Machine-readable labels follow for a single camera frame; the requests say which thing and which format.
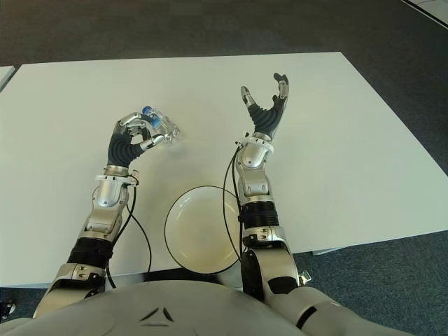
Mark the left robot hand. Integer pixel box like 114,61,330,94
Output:
106,108,165,168

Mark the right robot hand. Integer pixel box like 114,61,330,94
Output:
239,72,291,139

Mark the clear water bottle blue cap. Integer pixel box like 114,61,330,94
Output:
141,104,181,146

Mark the white plate black rim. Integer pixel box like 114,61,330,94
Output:
164,185,245,276

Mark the white side table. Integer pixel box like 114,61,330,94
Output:
0,65,17,94

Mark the grey robot torso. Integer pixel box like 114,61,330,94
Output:
0,279,305,336

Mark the black stand with caster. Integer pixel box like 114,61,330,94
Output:
0,299,17,319

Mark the white panel with black edge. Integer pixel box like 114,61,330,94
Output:
400,0,448,25

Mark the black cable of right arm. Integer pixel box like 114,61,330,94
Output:
222,141,244,260

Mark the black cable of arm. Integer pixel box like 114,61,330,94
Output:
104,194,152,290
222,141,244,260

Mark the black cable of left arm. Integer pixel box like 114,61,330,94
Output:
104,194,152,290

